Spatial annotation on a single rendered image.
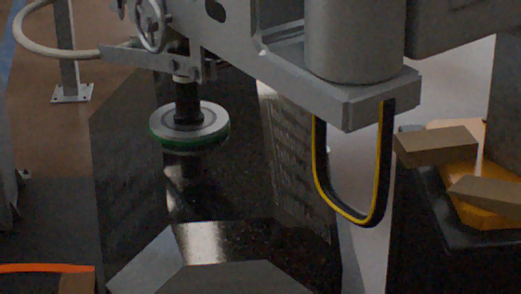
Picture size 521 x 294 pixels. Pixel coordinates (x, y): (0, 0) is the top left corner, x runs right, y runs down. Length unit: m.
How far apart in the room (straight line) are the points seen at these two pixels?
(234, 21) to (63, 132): 2.39
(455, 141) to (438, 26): 0.63
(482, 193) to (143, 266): 0.81
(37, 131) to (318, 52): 2.70
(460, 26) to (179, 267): 0.80
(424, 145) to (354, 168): 1.51
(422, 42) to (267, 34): 0.32
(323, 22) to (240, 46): 0.29
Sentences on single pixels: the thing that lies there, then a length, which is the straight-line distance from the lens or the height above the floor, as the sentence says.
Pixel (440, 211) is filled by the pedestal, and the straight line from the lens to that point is 2.12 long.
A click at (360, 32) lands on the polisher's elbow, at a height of 1.33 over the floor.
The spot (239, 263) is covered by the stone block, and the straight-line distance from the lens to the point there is 1.91.
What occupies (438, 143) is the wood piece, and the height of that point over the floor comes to 0.83.
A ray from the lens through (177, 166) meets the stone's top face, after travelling 2.16.
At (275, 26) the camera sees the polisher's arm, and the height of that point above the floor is 1.26.
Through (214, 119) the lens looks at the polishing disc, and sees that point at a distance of 2.31.
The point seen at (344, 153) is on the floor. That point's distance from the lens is 3.80.
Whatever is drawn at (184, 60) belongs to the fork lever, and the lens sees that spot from 2.11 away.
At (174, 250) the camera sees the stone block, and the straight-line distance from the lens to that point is 1.93.
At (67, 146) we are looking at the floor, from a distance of 3.97.
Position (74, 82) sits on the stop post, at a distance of 4.38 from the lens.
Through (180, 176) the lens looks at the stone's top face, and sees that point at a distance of 2.11.
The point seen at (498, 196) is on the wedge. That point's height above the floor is 0.82.
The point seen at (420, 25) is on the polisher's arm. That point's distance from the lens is 1.63.
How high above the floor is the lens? 1.91
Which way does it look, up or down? 27 degrees down
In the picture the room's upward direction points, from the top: 2 degrees counter-clockwise
